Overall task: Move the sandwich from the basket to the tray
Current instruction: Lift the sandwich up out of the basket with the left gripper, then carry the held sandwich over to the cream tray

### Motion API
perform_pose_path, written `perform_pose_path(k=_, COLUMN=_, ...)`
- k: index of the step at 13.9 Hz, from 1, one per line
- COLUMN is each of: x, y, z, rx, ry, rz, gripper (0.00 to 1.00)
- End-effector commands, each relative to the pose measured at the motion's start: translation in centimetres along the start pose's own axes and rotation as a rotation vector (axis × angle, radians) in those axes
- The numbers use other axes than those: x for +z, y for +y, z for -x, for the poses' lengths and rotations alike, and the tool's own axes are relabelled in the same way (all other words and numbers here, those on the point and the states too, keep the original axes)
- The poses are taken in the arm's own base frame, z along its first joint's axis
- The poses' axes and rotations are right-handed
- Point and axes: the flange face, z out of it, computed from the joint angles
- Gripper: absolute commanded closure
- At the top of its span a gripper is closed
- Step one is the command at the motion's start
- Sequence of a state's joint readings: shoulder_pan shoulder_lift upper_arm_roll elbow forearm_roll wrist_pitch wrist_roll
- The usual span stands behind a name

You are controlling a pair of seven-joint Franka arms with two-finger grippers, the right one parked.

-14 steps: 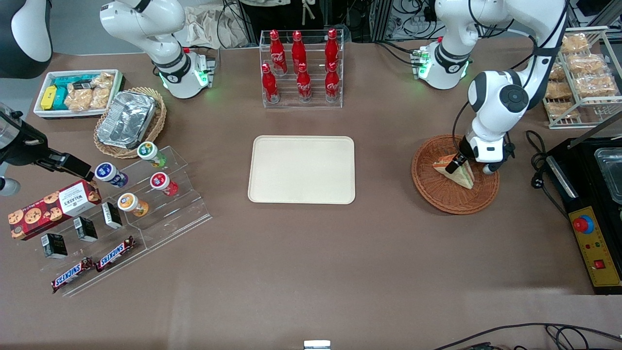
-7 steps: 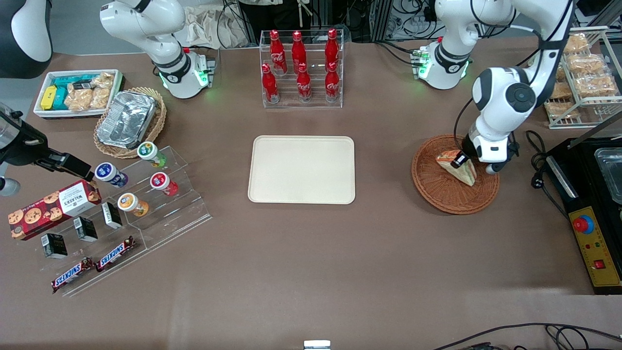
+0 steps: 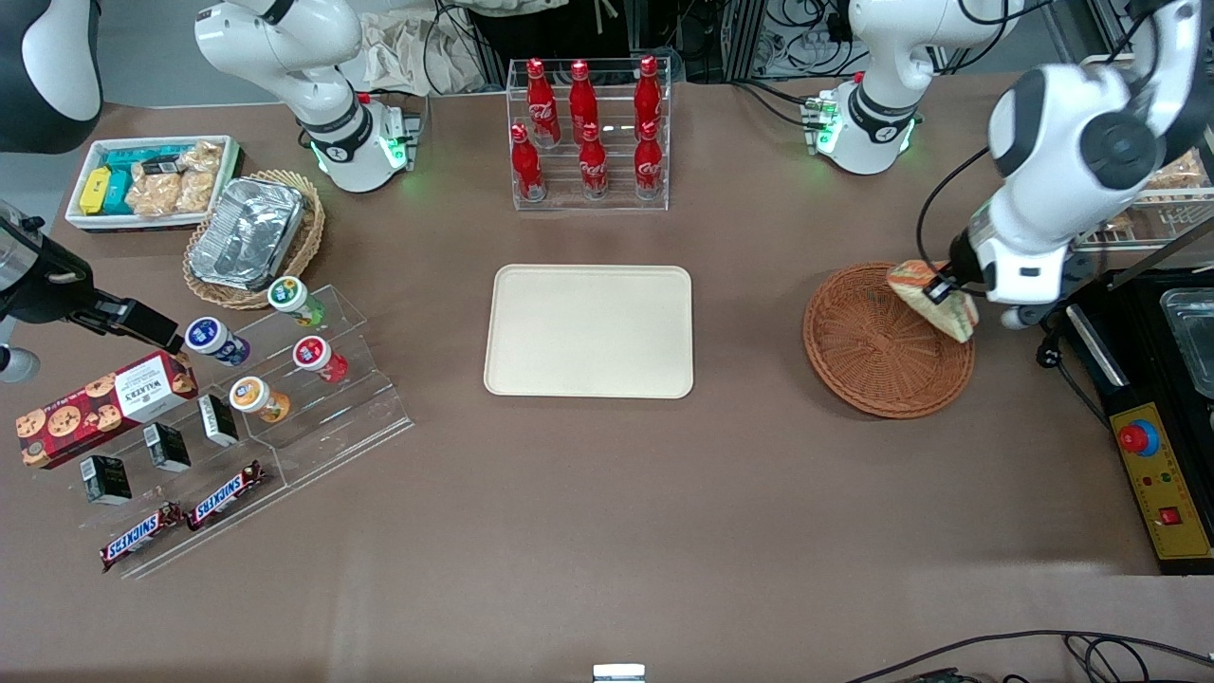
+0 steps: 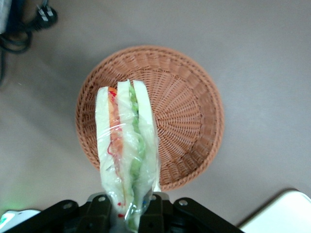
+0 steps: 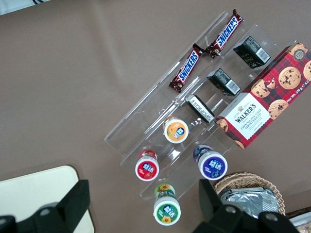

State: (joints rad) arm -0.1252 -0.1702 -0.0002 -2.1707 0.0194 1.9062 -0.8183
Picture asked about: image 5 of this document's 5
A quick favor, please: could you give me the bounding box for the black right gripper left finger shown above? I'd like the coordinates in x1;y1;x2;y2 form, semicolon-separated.
0;179;91;233

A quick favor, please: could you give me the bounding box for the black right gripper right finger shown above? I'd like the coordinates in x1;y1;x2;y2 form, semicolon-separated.
191;179;301;233

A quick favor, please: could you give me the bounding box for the light tan wicker basket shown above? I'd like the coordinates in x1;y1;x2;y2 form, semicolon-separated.
213;172;286;216

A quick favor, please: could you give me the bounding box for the cream plastic tray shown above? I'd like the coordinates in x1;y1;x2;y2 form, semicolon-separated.
0;165;95;233

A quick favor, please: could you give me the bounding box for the aluminium foil container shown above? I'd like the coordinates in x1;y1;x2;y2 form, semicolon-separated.
220;186;280;216

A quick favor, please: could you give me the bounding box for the blue lid gum bottle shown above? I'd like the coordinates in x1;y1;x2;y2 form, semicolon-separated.
192;144;228;181

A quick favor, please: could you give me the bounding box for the green lid gum bottle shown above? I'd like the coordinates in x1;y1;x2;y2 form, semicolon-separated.
153;183;182;225

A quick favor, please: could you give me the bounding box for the white plastic snack bin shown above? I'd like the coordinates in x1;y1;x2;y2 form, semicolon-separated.
284;206;311;233

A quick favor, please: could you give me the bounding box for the red lid gum bottle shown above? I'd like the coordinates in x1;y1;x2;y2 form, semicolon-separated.
135;150;160;182

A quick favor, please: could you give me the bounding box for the orange lid gum bottle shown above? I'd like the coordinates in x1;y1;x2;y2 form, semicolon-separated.
163;116;190;144

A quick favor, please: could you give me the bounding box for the small black carton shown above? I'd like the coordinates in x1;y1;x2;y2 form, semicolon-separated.
207;68;242;97
233;36;272;69
185;94;216;123

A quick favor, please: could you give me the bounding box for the clear acrylic step display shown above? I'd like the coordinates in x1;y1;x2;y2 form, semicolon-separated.
104;11;296;201

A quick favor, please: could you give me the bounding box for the red tartan shortbread box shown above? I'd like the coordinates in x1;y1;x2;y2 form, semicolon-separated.
215;42;311;150

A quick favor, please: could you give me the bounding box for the Snickers chocolate bar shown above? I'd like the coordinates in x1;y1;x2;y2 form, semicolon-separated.
169;43;204;93
205;9;244;58

